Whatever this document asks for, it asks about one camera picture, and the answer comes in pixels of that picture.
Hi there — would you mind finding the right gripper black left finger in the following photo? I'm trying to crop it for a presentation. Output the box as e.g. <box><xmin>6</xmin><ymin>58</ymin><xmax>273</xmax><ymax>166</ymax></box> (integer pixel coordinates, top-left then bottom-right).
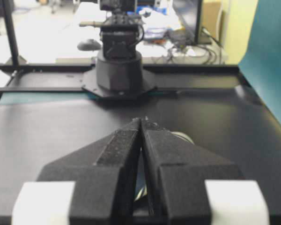
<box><xmin>37</xmin><ymin>118</ymin><xmax>141</xmax><ymax>225</ymax></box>

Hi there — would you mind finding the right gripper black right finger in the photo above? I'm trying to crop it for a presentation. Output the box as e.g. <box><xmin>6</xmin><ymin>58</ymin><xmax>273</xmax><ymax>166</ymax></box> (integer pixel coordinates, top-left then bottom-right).
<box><xmin>141</xmin><ymin>120</ymin><xmax>244</xmax><ymax>225</ymax></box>

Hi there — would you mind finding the grey computer mouse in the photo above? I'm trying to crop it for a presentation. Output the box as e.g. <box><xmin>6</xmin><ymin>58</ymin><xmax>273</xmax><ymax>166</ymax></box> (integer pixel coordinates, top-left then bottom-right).
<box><xmin>77</xmin><ymin>39</ymin><xmax>101</xmax><ymax>51</ymax></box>

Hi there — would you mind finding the teal backdrop board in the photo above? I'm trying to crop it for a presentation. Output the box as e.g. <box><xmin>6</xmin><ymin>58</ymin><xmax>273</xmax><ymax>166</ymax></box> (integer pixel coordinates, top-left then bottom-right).
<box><xmin>238</xmin><ymin>0</ymin><xmax>281</xmax><ymax>124</ymax></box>

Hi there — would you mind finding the black computer monitor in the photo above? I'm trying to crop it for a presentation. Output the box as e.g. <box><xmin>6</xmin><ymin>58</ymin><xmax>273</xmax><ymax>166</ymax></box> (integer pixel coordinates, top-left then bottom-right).
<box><xmin>172</xmin><ymin>0</ymin><xmax>212</xmax><ymax>45</ymax></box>

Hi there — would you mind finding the cardboard box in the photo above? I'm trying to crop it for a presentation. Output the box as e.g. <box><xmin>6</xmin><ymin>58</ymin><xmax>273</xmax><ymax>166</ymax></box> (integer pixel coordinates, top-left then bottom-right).
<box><xmin>202</xmin><ymin>0</ymin><xmax>223</xmax><ymax>41</ymax></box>

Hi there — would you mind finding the black metal frame post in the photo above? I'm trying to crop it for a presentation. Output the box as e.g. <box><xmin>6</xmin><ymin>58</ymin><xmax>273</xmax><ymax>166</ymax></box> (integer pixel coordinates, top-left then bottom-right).
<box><xmin>2</xmin><ymin>0</ymin><xmax>27</xmax><ymax>66</ymax></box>

